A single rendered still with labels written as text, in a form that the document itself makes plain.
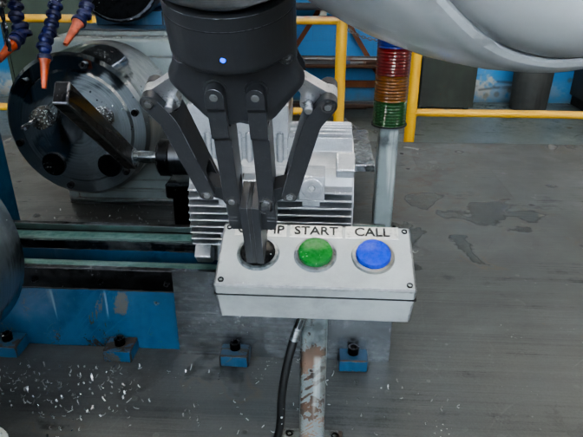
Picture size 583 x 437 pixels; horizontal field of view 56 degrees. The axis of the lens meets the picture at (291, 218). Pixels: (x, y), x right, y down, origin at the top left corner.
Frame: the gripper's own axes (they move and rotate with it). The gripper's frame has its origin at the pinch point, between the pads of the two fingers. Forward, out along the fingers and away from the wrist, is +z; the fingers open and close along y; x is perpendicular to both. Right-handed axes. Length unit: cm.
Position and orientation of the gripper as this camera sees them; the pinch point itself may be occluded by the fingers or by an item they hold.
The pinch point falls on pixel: (254, 224)
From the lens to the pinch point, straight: 45.1
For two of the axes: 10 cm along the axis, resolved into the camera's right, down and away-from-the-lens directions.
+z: 0.2, 6.6, 7.5
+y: -10.0, -0.3, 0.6
